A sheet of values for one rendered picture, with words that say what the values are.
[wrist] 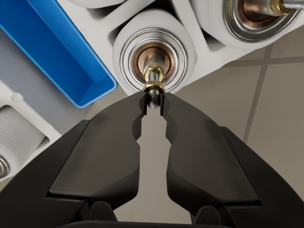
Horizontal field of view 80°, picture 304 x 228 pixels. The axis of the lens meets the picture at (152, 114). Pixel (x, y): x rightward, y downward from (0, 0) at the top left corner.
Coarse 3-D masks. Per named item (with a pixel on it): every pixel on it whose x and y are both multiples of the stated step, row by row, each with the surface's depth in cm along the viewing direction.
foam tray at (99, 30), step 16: (64, 0) 23; (128, 0) 23; (144, 0) 23; (160, 0) 32; (176, 0) 23; (80, 16) 24; (96, 16) 26; (112, 16) 24; (128, 16) 24; (176, 16) 30; (192, 16) 24; (96, 32) 25; (112, 32) 28; (192, 32) 25; (288, 32) 25; (96, 48) 26; (112, 48) 26; (208, 48) 26; (224, 48) 26; (112, 64) 28; (208, 64) 27; (224, 64) 28; (192, 80) 29
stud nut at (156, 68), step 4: (148, 68) 17; (152, 68) 17; (156, 68) 17; (160, 68) 17; (144, 72) 18; (148, 72) 17; (160, 72) 17; (144, 76) 17; (160, 76) 17; (160, 80) 17
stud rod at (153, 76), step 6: (156, 72) 17; (150, 78) 16; (156, 78) 16; (150, 90) 14; (156, 90) 14; (150, 96) 13; (156, 96) 13; (150, 102) 13; (156, 102) 13; (156, 108) 13
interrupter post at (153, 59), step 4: (148, 56) 20; (152, 56) 19; (156, 56) 19; (148, 60) 18; (152, 60) 18; (156, 60) 18; (160, 60) 19; (144, 64) 18; (148, 64) 17; (152, 64) 17; (156, 64) 17; (160, 64) 17; (144, 68) 18; (164, 68) 18; (164, 72) 18
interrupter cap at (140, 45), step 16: (144, 32) 18; (160, 32) 18; (128, 48) 19; (144, 48) 19; (160, 48) 19; (176, 48) 19; (128, 64) 20; (176, 64) 20; (128, 80) 21; (144, 80) 21; (176, 80) 21
